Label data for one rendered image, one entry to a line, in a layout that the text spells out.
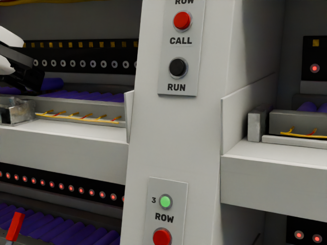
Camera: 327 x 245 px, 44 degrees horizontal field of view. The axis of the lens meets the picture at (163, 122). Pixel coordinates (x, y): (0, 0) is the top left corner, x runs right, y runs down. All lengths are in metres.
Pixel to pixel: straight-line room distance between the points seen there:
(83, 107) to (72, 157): 0.07
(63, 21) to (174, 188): 0.45
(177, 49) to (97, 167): 0.15
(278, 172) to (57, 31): 0.51
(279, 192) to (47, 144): 0.25
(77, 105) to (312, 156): 0.28
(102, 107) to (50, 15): 0.33
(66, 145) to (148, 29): 0.15
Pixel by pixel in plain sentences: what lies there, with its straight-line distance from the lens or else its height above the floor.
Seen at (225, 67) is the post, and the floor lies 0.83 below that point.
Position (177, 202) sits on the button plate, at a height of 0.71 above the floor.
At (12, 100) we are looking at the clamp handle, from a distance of 0.52.
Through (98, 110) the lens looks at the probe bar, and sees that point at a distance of 0.48.
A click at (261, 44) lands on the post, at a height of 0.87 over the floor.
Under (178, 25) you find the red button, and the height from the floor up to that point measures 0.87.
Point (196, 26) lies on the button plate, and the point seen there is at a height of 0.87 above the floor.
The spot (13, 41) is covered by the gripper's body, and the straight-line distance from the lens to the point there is 0.53.
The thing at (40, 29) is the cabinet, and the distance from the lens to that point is 0.78.
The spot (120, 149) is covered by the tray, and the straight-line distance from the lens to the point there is 0.41.
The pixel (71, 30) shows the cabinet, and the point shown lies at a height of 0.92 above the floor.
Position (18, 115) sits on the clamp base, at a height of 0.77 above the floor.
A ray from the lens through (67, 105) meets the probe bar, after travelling 0.51.
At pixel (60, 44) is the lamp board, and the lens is 0.69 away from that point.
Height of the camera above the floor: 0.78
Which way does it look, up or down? level
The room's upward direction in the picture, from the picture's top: 5 degrees clockwise
